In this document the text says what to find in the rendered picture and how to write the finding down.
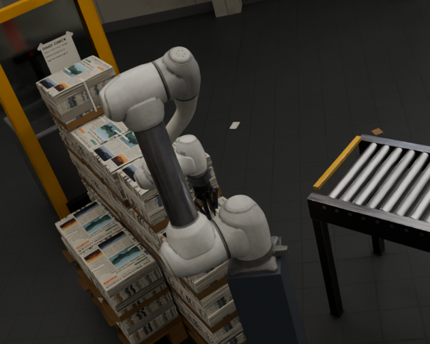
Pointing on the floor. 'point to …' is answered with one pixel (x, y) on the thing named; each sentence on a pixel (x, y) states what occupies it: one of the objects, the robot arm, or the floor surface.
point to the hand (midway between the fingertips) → (211, 218)
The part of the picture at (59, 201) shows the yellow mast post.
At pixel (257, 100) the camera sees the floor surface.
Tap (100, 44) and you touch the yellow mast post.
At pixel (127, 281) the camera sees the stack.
